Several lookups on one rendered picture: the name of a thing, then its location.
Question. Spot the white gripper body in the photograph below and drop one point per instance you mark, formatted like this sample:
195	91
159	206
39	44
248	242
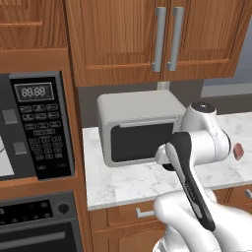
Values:
161	155

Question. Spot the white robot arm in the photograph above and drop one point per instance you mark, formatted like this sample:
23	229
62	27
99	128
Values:
203	144

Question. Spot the red mug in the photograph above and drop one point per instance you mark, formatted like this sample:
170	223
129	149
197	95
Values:
239	151

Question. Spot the black microwave oven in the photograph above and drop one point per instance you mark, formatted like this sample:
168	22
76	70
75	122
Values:
42	124

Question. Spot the wooden cupboard above microwave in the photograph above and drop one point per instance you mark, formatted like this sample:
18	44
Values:
29	23

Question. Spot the white toaster oven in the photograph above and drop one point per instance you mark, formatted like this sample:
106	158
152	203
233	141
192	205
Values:
138	111

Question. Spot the wooden drawer front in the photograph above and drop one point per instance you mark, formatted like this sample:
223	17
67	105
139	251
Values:
239	197
114	215

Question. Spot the wooden base cupboard door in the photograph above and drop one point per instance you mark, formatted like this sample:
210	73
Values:
131	241

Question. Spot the black oven knob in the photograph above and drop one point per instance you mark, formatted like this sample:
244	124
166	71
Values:
63	207

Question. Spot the black built-in oven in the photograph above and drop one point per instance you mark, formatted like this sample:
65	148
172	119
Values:
36	226

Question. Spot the white wall socket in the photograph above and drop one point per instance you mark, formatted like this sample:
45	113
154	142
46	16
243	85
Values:
163	86

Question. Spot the wooden wall cupboard door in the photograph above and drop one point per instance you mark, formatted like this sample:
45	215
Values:
210	32
111	36

